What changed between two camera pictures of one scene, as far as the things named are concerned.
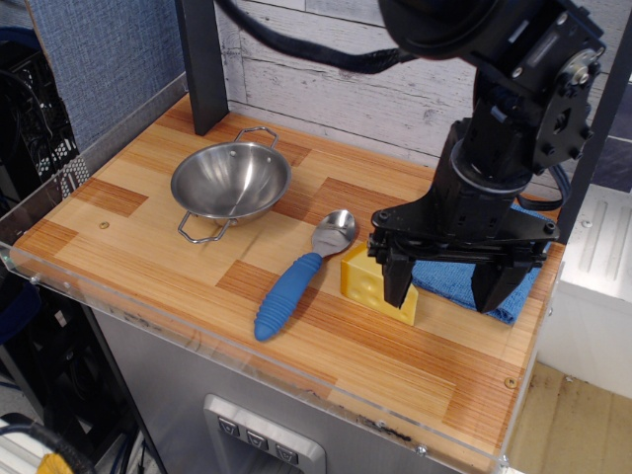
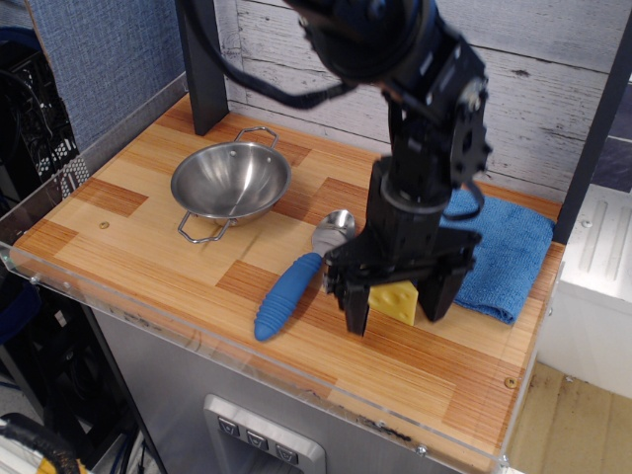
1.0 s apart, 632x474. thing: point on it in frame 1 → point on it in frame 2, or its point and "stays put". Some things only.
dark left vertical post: [204, 62] stays put
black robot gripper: [471, 214] → [403, 235]
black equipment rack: [39, 158] stays put
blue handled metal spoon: [332, 231] stays put
